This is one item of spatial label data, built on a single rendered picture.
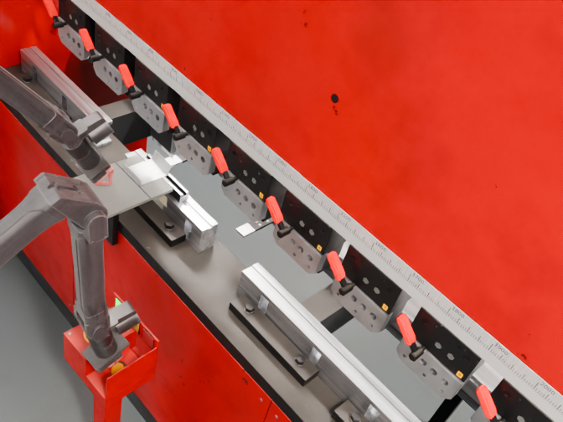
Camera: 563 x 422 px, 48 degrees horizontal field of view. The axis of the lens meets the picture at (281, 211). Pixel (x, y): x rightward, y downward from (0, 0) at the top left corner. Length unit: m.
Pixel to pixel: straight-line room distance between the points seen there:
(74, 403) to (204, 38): 1.57
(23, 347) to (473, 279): 1.96
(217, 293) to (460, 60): 1.01
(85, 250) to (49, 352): 1.45
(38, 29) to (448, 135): 1.79
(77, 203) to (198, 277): 0.72
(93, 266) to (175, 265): 0.53
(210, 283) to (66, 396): 0.98
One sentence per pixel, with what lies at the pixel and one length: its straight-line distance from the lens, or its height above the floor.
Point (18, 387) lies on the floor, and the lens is 2.66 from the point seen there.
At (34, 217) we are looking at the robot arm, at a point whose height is 1.43.
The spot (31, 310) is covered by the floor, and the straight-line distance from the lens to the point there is 2.85.
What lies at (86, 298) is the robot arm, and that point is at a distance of 1.43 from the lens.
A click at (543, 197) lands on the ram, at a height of 1.71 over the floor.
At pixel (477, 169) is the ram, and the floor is 1.68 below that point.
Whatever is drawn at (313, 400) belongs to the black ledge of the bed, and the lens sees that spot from 1.67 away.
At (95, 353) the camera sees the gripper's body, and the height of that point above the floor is 0.87.
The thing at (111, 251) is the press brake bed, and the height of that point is 0.71.
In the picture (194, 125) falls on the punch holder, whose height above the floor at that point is 1.29.
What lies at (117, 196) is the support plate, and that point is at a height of 1.00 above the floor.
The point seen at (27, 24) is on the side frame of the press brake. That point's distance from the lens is 2.54.
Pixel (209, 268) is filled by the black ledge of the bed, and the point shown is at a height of 0.88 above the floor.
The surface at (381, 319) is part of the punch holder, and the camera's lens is 1.40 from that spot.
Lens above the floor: 2.27
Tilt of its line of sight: 42 degrees down
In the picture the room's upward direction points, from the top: 16 degrees clockwise
